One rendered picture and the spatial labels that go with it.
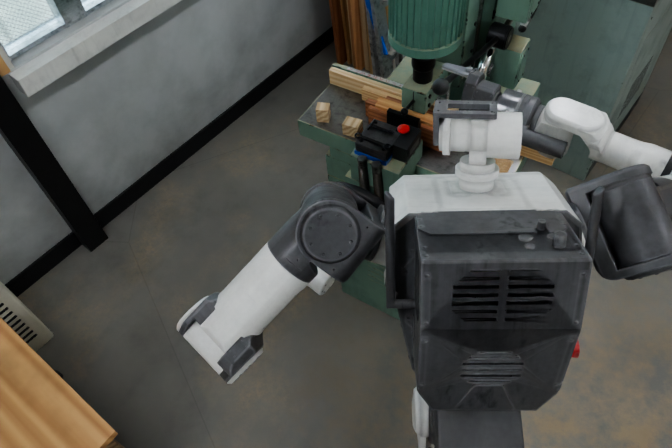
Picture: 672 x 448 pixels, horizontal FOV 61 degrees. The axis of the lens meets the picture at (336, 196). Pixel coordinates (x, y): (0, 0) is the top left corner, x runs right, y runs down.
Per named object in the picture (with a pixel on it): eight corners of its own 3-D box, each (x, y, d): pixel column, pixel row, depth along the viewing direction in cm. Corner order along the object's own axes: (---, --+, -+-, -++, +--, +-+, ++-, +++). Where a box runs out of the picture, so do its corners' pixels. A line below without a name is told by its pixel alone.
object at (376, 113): (368, 126, 157) (367, 107, 151) (370, 123, 157) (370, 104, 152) (445, 154, 148) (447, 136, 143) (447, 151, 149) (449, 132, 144)
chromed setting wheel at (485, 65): (469, 99, 152) (475, 61, 143) (487, 72, 158) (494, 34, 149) (480, 102, 151) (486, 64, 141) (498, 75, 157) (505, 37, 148)
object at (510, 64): (481, 80, 156) (487, 43, 147) (491, 65, 160) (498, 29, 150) (515, 90, 153) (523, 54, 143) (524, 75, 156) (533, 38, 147)
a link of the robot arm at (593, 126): (554, 91, 113) (623, 116, 107) (546, 121, 120) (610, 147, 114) (540, 111, 110) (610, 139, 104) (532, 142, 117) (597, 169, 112)
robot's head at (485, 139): (517, 181, 80) (523, 120, 76) (444, 177, 82) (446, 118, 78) (516, 163, 85) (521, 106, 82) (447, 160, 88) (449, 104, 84)
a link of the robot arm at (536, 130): (530, 84, 116) (586, 102, 112) (521, 120, 125) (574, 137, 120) (508, 122, 111) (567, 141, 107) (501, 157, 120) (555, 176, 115)
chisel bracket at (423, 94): (400, 111, 152) (401, 86, 146) (423, 80, 159) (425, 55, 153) (425, 120, 149) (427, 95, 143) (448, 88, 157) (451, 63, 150)
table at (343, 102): (280, 156, 160) (276, 141, 156) (336, 91, 176) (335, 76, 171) (484, 241, 137) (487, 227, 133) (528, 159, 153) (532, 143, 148)
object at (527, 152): (361, 100, 164) (361, 89, 160) (365, 95, 165) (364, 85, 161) (551, 166, 143) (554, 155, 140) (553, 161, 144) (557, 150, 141)
